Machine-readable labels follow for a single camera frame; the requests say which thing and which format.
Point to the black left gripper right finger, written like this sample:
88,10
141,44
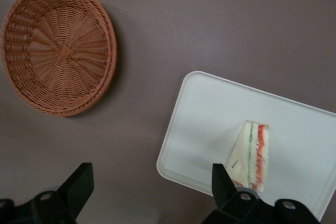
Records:
225,190

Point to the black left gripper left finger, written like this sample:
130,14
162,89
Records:
76,187

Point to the triangle sandwich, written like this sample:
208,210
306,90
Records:
252,153

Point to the beige plastic tray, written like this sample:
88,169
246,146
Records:
199,119

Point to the round brown wicker basket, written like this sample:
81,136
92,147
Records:
60,51

